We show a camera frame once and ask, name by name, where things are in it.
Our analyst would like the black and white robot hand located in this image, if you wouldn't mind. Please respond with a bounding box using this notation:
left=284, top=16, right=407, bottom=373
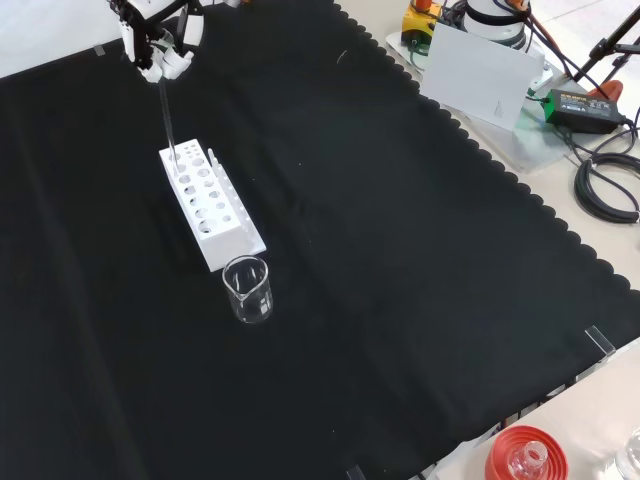
left=106, top=0, right=205, bottom=84

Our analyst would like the clear glass rod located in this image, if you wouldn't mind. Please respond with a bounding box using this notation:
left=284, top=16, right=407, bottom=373
left=157, top=78, right=182, bottom=175

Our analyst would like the white test tube rack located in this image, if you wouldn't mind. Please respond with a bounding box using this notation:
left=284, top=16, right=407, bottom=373
left=158, top=138, right=267, bottom=274

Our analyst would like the yellow stop button box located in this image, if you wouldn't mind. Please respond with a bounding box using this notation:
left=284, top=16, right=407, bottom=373
left=402, top=0, right=444, bottom=49

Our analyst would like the clear glass beaker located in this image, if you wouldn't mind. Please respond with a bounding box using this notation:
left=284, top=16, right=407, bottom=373
left=221, top=254, right=275, bottom=325

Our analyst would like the black bench cloth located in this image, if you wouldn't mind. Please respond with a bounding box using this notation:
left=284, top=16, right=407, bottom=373
left=0, top=0, right=640, bottom=480

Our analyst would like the pale white board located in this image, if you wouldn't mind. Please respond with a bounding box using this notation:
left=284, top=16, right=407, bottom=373
left=421, top=22, right=546, bottom=132

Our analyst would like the black power adapter brick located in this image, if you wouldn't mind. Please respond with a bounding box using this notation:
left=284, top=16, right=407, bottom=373
left=543, top=88, right=626, bottom=135

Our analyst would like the black tripod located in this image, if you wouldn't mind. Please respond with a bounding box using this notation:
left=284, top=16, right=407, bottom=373
left=569, top=0, right=640, bottom=87

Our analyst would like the orange clamp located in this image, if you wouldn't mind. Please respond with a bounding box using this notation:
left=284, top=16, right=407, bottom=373
left=587, top=78, right=624, bottom=102

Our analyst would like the clear glass flask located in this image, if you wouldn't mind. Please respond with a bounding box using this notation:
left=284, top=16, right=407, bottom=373
left=508, top=440, right=550, bottom=480

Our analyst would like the clear glass vessel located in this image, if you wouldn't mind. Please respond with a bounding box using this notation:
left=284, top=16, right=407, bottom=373
left=612, top=427, right=640, bottom=480

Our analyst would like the pale translucent base plate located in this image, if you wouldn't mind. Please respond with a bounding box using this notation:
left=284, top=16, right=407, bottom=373
left=384, top=29, right=574, bottom=175

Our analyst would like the black adapter cord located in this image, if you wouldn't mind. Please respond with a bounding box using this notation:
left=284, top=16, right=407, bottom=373
left=558, top=113, right=640, bottom=169

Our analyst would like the coiled black cable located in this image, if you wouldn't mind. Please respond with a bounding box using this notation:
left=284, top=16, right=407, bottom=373
left=573, top=152, right=640, bottom=225

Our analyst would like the red round ribbed ring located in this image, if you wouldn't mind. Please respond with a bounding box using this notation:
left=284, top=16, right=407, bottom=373
left=485, top=424, right=570, bottom=480

